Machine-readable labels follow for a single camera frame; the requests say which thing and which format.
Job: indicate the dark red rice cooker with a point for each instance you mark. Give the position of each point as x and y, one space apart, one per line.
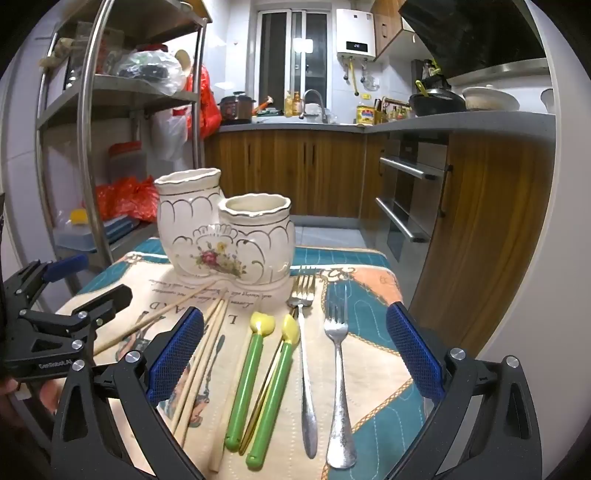
236 108

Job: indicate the green utensil with yellow tip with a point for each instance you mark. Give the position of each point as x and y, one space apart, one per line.
272 397
247 378

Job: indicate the crumpled red plastic bag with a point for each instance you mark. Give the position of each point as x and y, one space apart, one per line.
124 198

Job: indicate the built-in steel oven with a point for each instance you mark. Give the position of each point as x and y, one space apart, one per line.
411 194

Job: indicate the wooden wall cabinet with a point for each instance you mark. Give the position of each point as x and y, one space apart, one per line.
388 27

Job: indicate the yellow juice bottle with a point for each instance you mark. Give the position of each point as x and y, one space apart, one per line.
293 105

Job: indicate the black range hood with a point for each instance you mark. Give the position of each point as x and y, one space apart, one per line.
471 32

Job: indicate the silver spoon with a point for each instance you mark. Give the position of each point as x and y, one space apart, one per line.
307 392

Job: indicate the plastic container with red lid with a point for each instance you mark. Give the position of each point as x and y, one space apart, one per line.
127 161

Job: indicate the gold fork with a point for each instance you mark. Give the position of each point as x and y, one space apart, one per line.
302 288

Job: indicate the person's left hand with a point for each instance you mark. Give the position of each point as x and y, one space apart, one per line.
48 398

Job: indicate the black wok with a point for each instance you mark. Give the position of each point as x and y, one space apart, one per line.
434 104

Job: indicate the glass window door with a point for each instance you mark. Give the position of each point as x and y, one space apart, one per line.
291 55

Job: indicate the wooden base cabinets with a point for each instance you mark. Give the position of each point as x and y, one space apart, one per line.
286 170

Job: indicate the clear plastic bag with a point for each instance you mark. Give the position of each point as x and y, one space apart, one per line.
147 69

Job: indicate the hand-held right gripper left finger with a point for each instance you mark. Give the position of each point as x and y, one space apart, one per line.
178 355

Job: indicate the wooden cabinet side panel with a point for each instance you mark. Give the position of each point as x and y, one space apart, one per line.
489 221

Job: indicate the white bowl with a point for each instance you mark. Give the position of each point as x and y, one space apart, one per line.
491 98

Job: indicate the floral ceramic utensil holder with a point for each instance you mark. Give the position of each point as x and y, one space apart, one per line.
258 240

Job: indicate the white plastic bag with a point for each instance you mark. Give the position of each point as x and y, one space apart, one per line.
171 136

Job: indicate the metal shelf rack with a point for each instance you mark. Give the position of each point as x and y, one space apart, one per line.
87 115

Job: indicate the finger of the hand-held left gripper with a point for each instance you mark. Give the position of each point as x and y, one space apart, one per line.
108 297
64 268

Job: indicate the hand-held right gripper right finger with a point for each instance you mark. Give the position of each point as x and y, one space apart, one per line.
415 355

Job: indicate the white water heater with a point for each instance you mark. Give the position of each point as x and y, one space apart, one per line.
355 32

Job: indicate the hanging red plastic bag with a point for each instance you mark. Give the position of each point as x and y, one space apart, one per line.
205 104

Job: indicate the grey kitchen countertop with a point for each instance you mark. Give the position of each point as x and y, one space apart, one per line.
461 121

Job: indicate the wooden chopstick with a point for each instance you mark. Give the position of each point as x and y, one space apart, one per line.
203 378
196 369
152 319
215 447

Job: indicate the yellow oil bottle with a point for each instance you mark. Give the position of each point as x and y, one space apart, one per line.
364 114

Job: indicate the clear flat storage box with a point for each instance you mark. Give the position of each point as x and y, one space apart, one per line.
92 235

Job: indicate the chrome kitchen faucet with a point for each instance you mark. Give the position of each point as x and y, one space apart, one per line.
316 99

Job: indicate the printed table cloth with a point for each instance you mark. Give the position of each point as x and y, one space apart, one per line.
369 350

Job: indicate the silver fork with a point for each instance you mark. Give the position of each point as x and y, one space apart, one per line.
339 392

